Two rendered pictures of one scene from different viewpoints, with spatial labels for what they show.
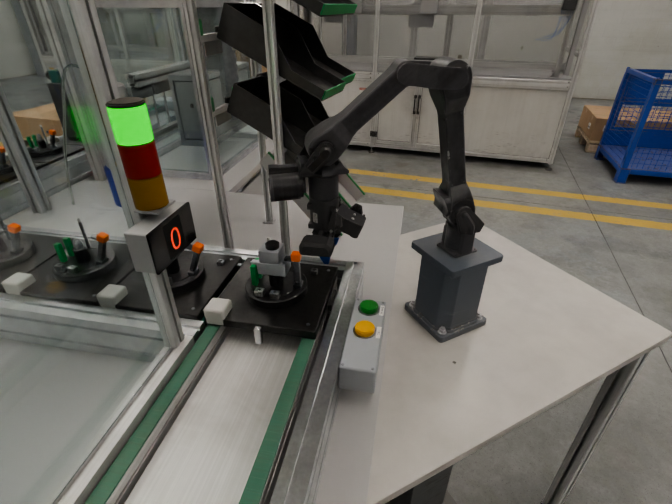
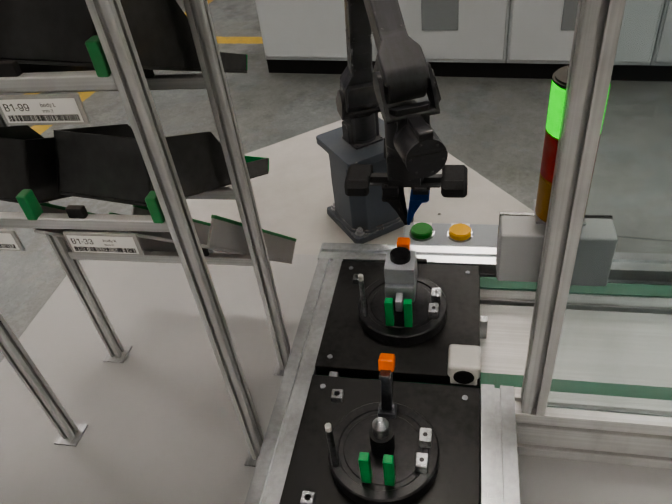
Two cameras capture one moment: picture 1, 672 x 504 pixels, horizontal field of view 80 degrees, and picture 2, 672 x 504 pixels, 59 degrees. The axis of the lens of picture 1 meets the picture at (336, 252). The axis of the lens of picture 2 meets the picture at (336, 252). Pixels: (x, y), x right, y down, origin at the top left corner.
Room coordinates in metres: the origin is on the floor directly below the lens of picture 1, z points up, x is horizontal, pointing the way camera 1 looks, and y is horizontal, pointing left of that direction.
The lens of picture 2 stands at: (0.78, 0.80, 1.66)
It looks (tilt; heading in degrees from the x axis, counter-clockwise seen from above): 40 degrees down; 274
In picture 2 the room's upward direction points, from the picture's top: 8 degrees counter-clockwise
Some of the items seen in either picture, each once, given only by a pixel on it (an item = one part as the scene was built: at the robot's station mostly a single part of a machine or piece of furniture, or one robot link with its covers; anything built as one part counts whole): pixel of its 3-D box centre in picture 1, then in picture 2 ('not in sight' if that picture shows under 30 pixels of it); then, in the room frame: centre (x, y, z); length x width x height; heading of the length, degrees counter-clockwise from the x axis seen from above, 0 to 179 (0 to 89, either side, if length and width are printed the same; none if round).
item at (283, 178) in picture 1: (300, 169); (414, 119); (0.70, 0.07, 1.27); 0.12 x 0.08 x 0.11; 101
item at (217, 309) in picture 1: (218, 311); (464, 365); (0.66, 0.25, 0.97); 0.05 x 0.05 x 0.04; 79
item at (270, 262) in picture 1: (269, 256); (400, 275); (0.74, 0.15, 1.06); 0.08 x 0.04 x 0.07; 79
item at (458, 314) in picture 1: (449, 283); (366, 179); (0.77, -0.27, 0.96); 0.15 x 0.15 x 0.20; 27
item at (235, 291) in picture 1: (277, 292); (402, 316); (0.74, 0.14, 0.96); 0.24 x 0.24 x 0.02; 79
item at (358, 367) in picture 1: (364, 341); (459, 246); (0.61, -0.06, 0.93); 0.21 x 0.07 x 0.06; 169
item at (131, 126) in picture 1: (130, 123); (576, 105); (0.57, 0.29, 1.38); 0.05 x 0.05 x 0.05
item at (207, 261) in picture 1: (171, 262); (381, 438); (0.79, 0.39, 1.01); 0.24 x 0.24 x 0.13; 79
